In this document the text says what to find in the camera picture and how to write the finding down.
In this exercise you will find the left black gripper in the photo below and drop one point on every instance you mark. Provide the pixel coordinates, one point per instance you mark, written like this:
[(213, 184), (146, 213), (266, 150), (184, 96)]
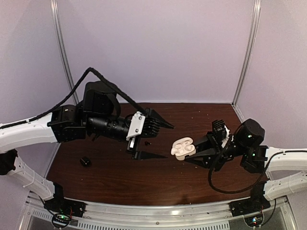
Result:
[(152, 117)]

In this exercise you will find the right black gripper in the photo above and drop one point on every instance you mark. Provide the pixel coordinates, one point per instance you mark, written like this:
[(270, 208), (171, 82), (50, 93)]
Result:
[(208, 156)]

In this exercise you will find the white charging case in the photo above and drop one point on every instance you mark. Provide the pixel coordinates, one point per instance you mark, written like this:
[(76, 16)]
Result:
[(183, 147)]

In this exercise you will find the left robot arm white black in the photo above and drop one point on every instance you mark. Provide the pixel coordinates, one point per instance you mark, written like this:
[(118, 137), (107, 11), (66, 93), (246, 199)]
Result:
[(97, 114)]

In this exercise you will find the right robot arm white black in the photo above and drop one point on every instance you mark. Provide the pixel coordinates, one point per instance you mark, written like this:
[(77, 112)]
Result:
[(281, 171)]

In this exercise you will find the black charging case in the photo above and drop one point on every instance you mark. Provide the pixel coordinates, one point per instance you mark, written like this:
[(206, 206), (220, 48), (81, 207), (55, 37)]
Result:
[(85, 162)]

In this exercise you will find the black earbud right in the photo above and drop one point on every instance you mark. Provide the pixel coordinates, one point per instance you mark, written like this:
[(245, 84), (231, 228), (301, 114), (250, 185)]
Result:
[(146, 143)]

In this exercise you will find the right circuit board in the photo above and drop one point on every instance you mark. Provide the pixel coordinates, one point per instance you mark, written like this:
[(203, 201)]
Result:
[(254, 221)]

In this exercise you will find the circuit board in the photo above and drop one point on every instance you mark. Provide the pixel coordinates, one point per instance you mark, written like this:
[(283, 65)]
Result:
[(60, 220), (254, 221)]

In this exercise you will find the left circuit board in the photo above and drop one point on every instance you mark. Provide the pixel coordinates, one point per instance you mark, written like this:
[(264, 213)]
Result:
[(60, 220)]

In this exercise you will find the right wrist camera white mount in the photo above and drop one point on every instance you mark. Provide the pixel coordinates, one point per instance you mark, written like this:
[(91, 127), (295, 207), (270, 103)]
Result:
[(221, 133)]

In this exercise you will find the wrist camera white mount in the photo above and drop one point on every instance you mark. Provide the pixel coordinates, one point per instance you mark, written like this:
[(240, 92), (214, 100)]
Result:
[(221, 133), (136, 125)]

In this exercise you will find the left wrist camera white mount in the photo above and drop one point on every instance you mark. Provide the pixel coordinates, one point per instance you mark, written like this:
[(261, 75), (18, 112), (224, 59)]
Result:
[(136, 125)]

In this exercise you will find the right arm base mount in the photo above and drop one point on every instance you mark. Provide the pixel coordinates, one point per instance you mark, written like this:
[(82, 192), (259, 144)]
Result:
[(255, 203)]

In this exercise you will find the front aluminium rail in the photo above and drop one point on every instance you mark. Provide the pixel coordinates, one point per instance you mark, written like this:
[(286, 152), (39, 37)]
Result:
[(210, 216)]

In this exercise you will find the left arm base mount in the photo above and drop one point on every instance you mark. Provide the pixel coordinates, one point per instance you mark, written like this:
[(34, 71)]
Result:
[(64, 203)]

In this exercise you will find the right aluminium frame post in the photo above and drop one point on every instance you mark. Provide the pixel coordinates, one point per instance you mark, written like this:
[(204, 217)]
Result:
[(255, 19)]

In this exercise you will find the aluminium frame post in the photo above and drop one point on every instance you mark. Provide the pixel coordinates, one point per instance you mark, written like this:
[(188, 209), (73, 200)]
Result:
[(255, 19), (61, 45)]

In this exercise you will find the left aluminium frame post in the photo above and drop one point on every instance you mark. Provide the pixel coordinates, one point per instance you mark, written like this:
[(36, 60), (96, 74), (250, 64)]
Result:
[(61, 45)]

